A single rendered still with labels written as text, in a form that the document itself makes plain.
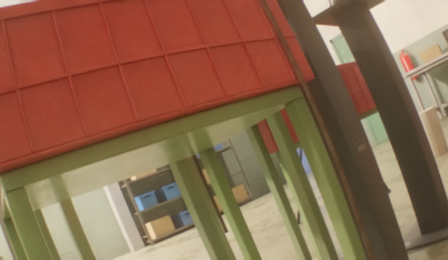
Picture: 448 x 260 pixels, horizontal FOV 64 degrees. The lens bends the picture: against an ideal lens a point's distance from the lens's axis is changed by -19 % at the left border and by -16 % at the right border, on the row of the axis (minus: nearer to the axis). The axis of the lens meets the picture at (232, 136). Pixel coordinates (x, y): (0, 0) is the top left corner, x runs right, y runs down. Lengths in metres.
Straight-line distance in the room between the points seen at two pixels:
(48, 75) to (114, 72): 0.10
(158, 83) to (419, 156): 1.09
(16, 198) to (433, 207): 1.35
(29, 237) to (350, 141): 0.73
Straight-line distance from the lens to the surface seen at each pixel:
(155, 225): 6.52
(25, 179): 0.53
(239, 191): 7.37
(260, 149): 1.74
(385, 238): 1.02
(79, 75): 0.56
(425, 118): 3.25
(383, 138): 7.44
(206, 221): 1.18
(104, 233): 6.64
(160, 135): 0.60
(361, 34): 1.52
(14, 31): 0.57
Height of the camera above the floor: 0.51
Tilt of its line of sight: 5 degrees up
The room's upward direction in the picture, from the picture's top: 23 degrees counter-clockwise
